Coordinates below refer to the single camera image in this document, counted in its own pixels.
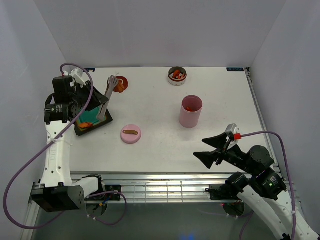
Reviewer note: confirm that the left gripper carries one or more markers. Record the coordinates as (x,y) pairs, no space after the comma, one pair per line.
(97,99)

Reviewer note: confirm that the red sausage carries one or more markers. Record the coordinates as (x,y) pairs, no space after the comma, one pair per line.
(189,109)

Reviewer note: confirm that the metal bowl with red band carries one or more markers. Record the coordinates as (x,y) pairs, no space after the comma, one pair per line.
(177,81)

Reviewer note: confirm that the blue label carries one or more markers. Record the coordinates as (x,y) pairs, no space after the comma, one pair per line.
(235,69)
(90,70)

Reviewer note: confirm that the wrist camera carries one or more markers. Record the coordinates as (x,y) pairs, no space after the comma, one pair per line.
(231,131)
(77,75)

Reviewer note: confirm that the red round lid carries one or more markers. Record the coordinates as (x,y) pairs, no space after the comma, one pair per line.
(124,81)

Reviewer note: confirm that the left blue label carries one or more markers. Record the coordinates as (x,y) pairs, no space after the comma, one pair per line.
(90,70)

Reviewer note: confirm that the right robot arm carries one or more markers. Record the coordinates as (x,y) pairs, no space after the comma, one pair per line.
(257,185)

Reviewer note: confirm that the black square food plate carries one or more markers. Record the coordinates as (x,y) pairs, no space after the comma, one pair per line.
(92,117)

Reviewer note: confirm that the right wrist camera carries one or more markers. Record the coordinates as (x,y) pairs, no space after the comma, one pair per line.
(231,131)

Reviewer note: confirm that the right blue label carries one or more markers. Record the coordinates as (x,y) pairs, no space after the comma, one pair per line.
(235,69)

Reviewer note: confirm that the aluminium frame rail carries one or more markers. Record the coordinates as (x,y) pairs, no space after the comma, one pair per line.
(143,188)

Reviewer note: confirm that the pink lid with brown handle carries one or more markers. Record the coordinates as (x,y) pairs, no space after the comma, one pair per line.
(130,134)

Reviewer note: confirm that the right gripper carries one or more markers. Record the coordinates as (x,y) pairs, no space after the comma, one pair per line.
(207,157)

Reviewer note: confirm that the orange fried piece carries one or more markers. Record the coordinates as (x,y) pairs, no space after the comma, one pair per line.
(85,125)

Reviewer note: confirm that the pink cylindrical container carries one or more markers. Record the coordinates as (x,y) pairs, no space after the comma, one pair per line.
(189,119)

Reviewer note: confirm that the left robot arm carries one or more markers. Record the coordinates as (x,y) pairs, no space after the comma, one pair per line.
(56,191)

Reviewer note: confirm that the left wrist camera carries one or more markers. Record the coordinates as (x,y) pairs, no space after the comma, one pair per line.
(77,75)

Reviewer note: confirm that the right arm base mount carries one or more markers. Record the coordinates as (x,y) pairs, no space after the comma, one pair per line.
(222,192)

